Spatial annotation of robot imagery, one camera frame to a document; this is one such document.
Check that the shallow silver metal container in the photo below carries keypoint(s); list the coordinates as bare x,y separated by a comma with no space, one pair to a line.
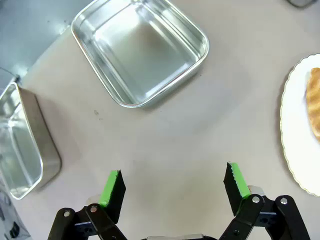
140,51

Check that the dark grey object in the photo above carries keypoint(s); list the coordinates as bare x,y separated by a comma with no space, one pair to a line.
301,2

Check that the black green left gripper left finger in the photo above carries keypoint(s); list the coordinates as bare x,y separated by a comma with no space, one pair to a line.
113,197

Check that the deep silver metal container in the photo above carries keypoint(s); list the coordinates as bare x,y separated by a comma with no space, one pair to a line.
23,142

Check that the white scalloped plate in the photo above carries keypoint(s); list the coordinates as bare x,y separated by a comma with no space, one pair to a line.
295,125

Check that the golden brown bread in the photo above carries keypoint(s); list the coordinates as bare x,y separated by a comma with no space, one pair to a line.
314,100

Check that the white printed packet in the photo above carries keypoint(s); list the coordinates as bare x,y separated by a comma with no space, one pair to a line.
11,217

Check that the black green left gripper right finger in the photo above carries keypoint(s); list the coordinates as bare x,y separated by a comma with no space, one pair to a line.
240,197

